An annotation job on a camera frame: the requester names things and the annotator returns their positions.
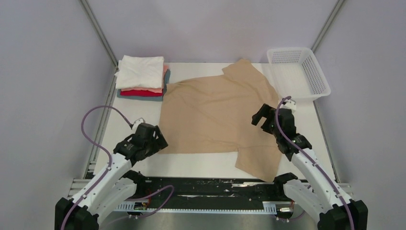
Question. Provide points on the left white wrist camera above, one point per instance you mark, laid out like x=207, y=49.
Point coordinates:
x=136, y=123

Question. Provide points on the white plastic basket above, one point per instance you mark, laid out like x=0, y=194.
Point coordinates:
x=297, y=73

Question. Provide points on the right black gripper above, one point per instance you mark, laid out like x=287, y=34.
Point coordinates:
x=265, y=111

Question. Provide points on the blue grey folded t shirt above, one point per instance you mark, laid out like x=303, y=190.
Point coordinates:
x=143, y=98

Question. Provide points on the pink folded t shirt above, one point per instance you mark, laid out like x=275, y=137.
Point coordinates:
x=152, y=90

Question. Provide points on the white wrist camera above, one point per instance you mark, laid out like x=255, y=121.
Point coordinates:
x=289, y=104
x=136, y=123

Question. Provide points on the corner aluminium post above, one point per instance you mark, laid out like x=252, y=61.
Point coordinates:
x=99, y=32
x=327, y=24

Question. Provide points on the left corner aluminium post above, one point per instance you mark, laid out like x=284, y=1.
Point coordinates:
x=99, y=32

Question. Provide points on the white folded t shirt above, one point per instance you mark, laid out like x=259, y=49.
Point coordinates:
x=143, y=72

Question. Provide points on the right corner aluminium post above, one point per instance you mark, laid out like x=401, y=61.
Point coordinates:
x=327, y=24

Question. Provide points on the white slotted cable duct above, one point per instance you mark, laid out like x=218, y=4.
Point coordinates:
x=265, y=209

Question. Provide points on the left side aluminium rail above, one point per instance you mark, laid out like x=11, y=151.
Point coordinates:
x=94, y=152

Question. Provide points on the red folded t shirt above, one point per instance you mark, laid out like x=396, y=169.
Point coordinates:
x=141, y=93

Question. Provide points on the aluminium frame rail front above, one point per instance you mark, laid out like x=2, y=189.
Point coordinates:
x=186, y=186

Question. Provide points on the beige t shirt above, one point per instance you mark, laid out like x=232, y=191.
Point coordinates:
x=214, y=115

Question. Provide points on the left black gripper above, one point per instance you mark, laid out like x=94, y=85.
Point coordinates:
x=159, y=143

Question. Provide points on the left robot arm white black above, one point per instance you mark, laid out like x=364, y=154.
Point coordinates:
x=88, y=208

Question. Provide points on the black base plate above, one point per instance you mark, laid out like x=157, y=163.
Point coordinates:
x=166, y=197

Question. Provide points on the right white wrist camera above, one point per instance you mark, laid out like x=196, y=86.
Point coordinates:
x=289, y=104

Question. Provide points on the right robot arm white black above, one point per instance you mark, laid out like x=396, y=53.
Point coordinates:
x=323, y=199

